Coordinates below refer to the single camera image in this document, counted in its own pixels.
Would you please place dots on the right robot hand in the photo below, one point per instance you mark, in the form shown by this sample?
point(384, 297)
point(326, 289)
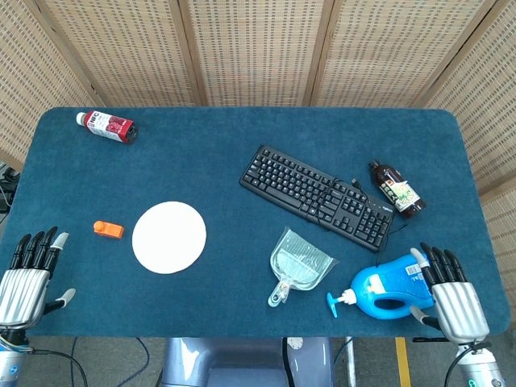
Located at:
point(455, 298)

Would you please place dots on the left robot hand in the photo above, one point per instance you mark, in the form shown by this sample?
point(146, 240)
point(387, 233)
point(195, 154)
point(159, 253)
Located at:
point(22, 286)

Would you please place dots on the small orange block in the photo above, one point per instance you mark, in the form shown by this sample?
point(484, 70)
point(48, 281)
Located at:
point(108, 229)

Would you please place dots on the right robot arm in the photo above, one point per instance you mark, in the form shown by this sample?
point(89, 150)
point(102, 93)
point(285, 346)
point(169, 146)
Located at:
point(479, 364)

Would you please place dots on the clear plastic dustpan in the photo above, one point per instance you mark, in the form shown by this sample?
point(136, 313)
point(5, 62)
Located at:
point(298, 268)

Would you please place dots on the blue detergent pump bottle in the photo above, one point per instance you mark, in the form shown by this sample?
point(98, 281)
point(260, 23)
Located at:
point(389, 288)

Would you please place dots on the dark brown drink bottle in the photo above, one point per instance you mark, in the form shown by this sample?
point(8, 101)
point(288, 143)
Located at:
point(397, 189)

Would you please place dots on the white round plate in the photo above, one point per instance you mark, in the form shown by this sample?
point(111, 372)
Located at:
point(169, 237)

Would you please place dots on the black computer keyboard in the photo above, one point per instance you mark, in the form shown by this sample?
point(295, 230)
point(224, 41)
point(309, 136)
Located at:
point(318, 196)

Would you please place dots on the red juice bottle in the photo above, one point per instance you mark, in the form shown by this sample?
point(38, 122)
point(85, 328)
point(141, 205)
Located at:
point(108, 126)

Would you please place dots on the grey robot torso base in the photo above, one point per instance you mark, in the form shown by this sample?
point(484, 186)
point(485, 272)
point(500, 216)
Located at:
point(246, 362)

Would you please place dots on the blue table mat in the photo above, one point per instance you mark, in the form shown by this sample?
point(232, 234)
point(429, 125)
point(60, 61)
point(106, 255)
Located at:
point(250, 221)

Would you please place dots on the woven bamboo folding screen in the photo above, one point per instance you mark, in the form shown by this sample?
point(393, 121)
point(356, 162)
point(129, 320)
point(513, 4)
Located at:
point(258, 52)

